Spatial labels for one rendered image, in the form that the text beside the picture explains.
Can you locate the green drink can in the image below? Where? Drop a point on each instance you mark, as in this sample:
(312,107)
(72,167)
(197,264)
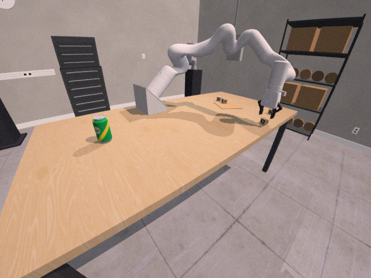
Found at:
(102,128)

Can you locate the tan mat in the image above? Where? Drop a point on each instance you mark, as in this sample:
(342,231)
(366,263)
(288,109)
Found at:
(228,105)

